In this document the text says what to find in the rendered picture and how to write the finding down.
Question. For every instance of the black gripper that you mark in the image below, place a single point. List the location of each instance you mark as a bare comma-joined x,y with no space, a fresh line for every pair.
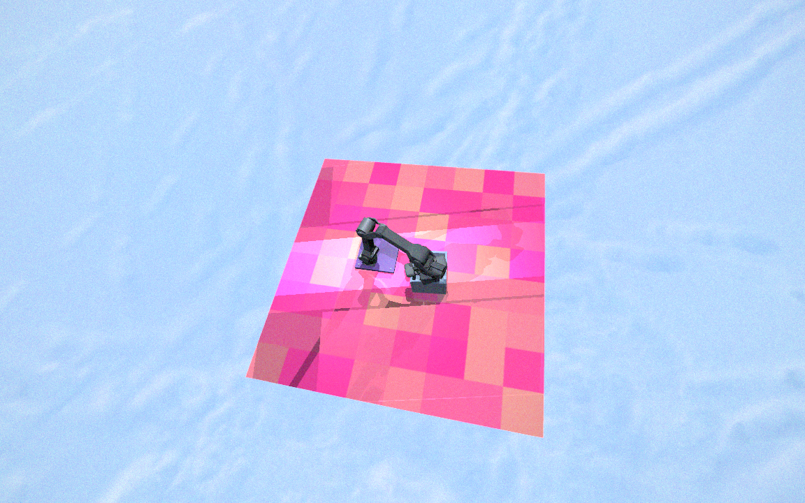
409,269

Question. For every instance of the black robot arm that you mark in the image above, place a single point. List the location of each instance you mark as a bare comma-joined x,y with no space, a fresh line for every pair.
419,255

